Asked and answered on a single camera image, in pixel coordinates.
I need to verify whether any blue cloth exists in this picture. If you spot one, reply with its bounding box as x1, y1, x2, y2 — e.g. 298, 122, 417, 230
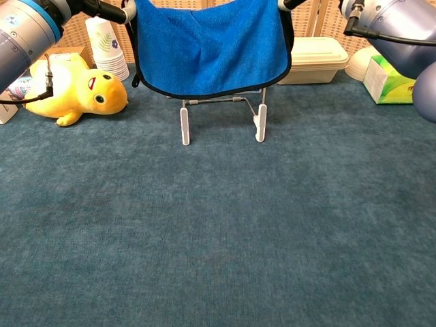
131, 0, 294, 99

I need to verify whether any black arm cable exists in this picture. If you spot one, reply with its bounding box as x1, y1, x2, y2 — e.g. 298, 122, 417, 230
0, 59, 55, 105
343, 0, 436, 47

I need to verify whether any brown cardboard box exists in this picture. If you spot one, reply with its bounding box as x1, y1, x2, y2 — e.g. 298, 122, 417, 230
33, 46, 95, 69

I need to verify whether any stack of paper cups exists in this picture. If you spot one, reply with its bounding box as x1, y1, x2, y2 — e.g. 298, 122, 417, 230
84, 16, 131, 82

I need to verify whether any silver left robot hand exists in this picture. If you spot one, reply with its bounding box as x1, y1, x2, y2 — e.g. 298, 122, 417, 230
63, 0, 137, 25

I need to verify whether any teal table cloth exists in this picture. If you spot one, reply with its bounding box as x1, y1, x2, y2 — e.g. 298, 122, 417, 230
0, 59, 436, 327

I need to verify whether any yellow plush toy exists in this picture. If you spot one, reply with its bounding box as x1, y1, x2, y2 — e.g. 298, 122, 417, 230
22, 53, 129, 127

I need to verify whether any woven folding screen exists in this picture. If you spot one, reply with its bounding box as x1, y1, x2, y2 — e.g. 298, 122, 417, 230
61, 0, 348, 65

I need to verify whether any metal wire rack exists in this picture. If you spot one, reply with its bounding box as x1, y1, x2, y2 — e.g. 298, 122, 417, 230
179, 87, 268, 146

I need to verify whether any green tissue pack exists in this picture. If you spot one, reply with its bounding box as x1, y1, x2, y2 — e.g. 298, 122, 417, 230
362, 54, 423, 105

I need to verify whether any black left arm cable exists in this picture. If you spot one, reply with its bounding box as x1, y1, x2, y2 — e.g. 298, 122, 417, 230
0, 59, 55, 105

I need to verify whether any white bowl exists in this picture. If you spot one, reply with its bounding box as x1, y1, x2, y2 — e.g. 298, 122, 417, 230
345, 46, 382, 82

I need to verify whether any white cardboard box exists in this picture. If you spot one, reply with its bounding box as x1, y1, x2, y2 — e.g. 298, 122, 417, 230
0, 91, 19, 125

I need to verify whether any beige lidded food container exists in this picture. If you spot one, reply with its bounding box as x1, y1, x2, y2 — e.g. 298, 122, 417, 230
277, 36, 350, 86

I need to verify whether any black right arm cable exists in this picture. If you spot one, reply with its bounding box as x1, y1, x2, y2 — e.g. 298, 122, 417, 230
343, 0, 436, 47

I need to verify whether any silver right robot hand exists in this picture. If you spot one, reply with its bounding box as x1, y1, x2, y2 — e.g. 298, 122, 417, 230
277, 0, 307, 12

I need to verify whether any small blue-labelled plastic bottle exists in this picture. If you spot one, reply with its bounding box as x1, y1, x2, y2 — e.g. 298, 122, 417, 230
6, 76, 33, 100

